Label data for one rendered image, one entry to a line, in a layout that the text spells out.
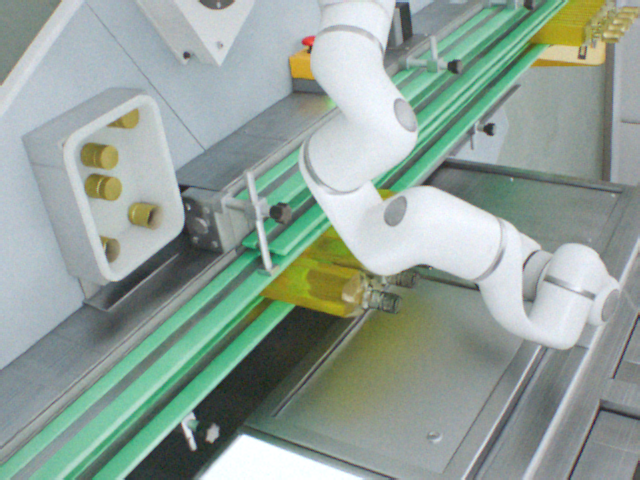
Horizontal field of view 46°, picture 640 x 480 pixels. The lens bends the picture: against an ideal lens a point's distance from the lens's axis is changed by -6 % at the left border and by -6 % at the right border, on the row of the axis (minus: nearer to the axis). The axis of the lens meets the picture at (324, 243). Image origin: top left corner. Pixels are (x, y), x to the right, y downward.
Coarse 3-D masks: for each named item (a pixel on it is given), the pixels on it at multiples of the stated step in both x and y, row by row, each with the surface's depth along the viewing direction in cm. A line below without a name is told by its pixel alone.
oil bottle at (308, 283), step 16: (288, 272) 120; (304, 272) 119; (320, 272) 118; (336, 272) 118; (352, 272) 117; (272, 288) 122; (288, 288) 120; (304, 288) 118; (320, 288) 116; (336, 288) 115; (352, 288) 114; (368, 288) 115; (304, 304) 120; (320, 304) 118; (336, 304) 116; (352, 304) 115
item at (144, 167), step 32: (96, 128) 99; (160, 128) 109; (64, 160) 96; (128, 160) 114; (160, 160) 111; (128, 192) 115; (160, 192) 115; (96, 224) 111; (128, 224) 117; (96, 256) 103; (128, 256) 110
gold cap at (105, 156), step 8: (88, 144) 106; (96, 144) 106; (104, 144) 105; (88, 152) 105; (96, 152) 104; (104, 152) 104; (112, 152) 105; (88, 160) 105; (96, 160) 104; (104, 160) 104; (112, 160) 106; (104, 168) 105; (112, 168) 106
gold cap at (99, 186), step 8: (88, 176) 108; (96, 176) 107; (104, 176) 107; (88, 184) 107; (96, 184) 106; (104, 184) 106; (112, 184) 107; (120, 184) 108; (88, 192) 108; (96, 192) 107; (104, 192) 106; (112, 192) 107; (120, 192) 108; (112, 200) 107
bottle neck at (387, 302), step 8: (368, 296) 114; (376, 296) 114; (384, 296) 113; (392, 296) 113; (400, 296) 113; (368, 304) 115; (376, 304) 114; (384, 304) 113; (392, 304) 112; (400, 304) 114; (392, 312) 113
